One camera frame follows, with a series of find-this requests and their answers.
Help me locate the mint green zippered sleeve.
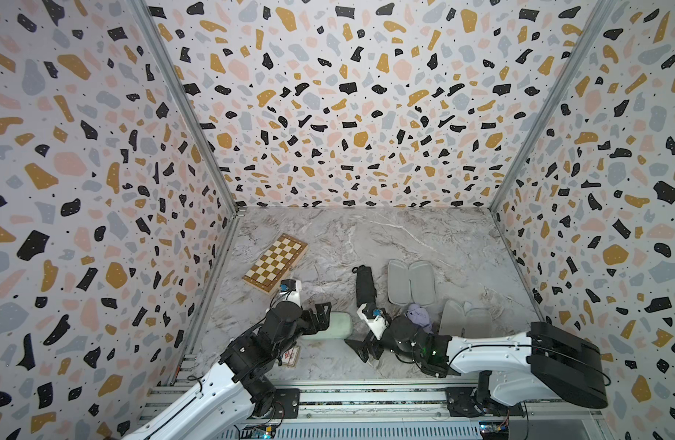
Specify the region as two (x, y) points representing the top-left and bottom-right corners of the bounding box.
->
(302, 312), (353, 341)

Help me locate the black umbrella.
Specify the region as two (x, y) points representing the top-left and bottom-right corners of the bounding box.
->
(352, 265), (377, 308)

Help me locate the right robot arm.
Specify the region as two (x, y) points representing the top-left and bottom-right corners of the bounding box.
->
(346, 316), (611, 410)

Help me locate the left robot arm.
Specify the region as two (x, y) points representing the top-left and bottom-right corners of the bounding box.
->
(126, 301), (332, 439)

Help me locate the lilac folded umbrella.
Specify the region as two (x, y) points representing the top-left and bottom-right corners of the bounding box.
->
(405, 304), (433, 334)

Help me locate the wooden chessboard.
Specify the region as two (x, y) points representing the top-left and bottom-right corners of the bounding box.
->
(242, 234), (308, 295)

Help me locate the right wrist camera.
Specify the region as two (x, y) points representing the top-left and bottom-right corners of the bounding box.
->
(358, 302), (389, 340)

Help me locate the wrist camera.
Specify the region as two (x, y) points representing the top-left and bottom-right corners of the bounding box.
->
(279, 279), (302, 306)
(358, 302), (389, 340)

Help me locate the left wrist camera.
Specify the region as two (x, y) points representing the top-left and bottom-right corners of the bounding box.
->
(279, 279), (302, 306)

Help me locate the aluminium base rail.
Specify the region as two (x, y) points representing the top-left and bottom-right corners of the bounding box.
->
(136, 378), (611, 440)

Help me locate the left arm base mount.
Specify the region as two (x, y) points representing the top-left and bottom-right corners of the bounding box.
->
(251, 388), (301, 420)

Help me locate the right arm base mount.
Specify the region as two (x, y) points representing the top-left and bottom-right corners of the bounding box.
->
(445, 386), (526, 418)

